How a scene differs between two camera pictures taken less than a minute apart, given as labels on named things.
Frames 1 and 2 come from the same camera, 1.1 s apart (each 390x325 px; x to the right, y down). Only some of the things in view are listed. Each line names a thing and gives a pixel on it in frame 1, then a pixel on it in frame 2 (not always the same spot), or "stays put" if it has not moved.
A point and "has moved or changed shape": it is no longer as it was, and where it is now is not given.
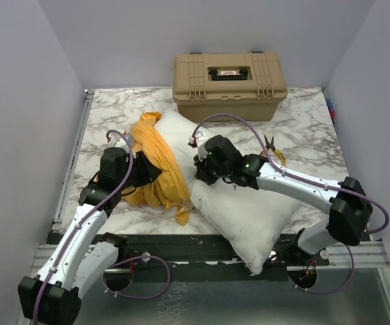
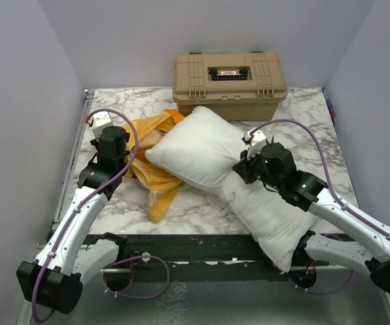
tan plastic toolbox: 252,84 stays put
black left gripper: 148,170 → 95,143
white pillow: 250,222 has moved or changed shape
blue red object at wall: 330,107 stays put
